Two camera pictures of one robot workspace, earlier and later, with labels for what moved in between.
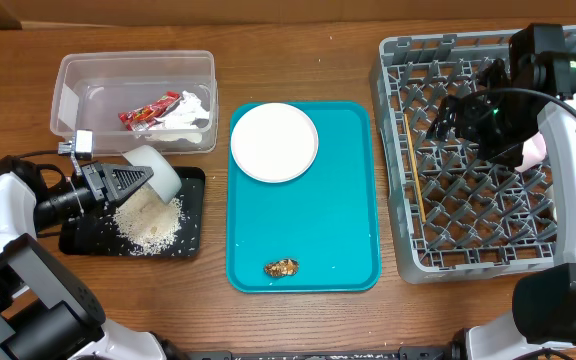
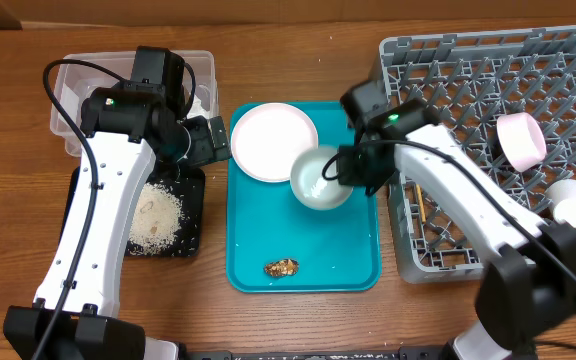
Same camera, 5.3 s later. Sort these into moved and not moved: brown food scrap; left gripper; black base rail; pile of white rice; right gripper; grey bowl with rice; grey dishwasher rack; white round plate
Moved: right gripper; left gripper; grey bowl with rice
Not moved: black base rail; brown food scrap; pile of white rice; grey dishwasher rack; white round plate
